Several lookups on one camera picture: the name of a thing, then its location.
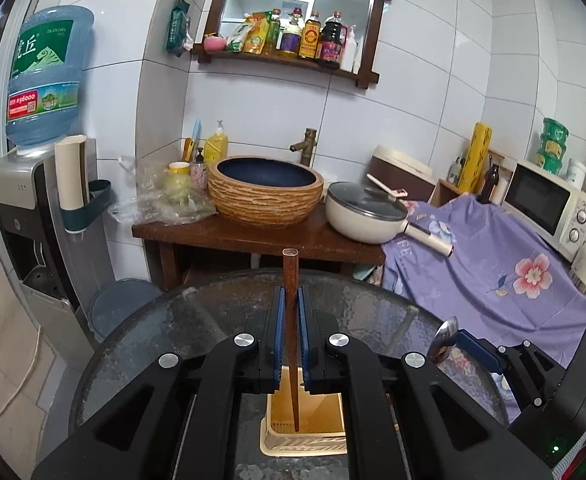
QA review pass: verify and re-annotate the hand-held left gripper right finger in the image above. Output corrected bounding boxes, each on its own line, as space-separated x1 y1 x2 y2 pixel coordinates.
298 286 556 480

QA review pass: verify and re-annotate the yellow wrap roll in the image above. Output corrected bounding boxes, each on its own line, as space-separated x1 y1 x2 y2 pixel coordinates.
459 122 492 193

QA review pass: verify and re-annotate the cream plastic utensil holder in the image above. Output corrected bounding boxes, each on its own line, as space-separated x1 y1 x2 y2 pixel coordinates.
259 366 349 457

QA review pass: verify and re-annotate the blue water jug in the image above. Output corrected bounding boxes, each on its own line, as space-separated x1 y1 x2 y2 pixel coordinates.
6 5 95 148

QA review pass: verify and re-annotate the stack of paper cups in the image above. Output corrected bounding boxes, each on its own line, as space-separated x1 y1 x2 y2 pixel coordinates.
54 135 90 210

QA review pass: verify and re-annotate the yellow dish soap bottle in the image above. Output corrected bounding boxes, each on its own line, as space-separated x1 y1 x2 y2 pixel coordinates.
203 120 229 163

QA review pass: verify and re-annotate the wooden framed mirror shelf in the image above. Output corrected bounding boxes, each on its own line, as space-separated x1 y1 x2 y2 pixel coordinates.
191 0 395 90

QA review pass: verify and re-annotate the green packet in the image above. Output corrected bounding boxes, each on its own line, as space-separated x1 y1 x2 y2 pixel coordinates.
166 0 192 57

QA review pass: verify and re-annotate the cream cooking pot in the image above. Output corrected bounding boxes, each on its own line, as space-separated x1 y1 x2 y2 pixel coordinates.
325 181 454 258

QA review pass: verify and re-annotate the white spatula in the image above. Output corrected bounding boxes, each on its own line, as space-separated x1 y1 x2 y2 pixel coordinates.
366 173 408 201

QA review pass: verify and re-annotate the pink small bottle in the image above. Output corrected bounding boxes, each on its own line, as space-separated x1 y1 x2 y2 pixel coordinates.
190 148 209 190

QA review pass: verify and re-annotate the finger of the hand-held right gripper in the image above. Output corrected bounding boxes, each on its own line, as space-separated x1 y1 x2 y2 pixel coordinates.
455 329 568 408

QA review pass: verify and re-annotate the teal cup holder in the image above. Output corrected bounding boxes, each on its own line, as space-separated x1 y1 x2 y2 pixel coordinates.
60 180 112 233

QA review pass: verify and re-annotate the woven-look basin sink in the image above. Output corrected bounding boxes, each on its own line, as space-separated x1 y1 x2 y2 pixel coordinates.
207 156 325 230

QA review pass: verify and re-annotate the green oil bottle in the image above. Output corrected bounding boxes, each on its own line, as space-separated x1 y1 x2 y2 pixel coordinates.
263 9 282 56

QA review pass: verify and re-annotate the grey water dispenser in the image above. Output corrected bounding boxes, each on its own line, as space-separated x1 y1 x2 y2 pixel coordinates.
0 137 116 356

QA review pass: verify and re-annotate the dark soy sauce bottle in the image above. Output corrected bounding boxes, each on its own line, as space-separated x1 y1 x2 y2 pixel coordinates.
317 11 348 68

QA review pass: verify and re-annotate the yellow label sauce bottle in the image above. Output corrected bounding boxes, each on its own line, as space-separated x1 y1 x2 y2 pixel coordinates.
299 10 321 60

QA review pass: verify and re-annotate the clear plastic bag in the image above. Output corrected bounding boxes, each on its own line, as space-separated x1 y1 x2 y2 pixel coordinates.
107 157 219 226

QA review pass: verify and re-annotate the blue round stool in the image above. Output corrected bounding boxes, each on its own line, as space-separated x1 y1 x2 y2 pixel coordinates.
90 279 164 341

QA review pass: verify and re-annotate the wooden box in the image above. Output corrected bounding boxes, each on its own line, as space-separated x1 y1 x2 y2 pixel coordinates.
430 178 468 208

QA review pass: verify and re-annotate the white microwave oven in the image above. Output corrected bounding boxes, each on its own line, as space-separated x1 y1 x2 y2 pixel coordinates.
502 160 586 262

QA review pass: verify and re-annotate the round glass table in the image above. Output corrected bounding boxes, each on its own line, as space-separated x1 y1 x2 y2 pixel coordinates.
68 268 511 480

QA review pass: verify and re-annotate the purple floral cloth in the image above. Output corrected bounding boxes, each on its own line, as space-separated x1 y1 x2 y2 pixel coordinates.
382 194 586 423

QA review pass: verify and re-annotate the purple label bottle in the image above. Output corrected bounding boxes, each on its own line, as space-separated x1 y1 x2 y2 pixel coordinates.
279 7 304 57

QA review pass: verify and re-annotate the metal spoon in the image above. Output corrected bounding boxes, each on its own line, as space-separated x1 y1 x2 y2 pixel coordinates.
430 316 460 365

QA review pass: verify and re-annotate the brown and white rice cooker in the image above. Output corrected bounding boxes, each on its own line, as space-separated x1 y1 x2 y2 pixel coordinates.
370 145 438 203

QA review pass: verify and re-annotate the dark wooden counter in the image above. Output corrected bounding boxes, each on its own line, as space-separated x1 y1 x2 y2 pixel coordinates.
132 210 386 293

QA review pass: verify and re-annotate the white jar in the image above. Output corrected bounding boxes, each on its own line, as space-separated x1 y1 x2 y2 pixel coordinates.
566 158 586 188

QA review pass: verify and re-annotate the glass pot lid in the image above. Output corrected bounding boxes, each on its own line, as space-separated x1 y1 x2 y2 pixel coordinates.
327 181 408 222

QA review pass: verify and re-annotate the yellow cup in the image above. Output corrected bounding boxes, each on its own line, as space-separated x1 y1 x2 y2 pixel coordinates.
168 161 190 188

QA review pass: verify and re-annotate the brown glass bottle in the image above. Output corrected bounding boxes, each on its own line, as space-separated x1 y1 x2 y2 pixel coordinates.
479 162 500 204

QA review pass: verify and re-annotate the bronze faucet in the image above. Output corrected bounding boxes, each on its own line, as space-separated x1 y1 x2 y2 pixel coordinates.
289 128 318 167

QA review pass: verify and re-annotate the white pump bottle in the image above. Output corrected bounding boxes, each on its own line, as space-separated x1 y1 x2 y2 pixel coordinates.
339 25 360 73

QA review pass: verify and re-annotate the brown wooden chopstick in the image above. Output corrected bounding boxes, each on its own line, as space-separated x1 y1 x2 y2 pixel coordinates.
282 248 301 433

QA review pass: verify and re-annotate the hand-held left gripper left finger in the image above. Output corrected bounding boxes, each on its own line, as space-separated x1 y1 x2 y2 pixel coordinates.
30 286 288 480

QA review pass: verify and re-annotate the stack of green tubs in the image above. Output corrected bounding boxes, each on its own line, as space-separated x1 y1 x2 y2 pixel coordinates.
537 118 570 176

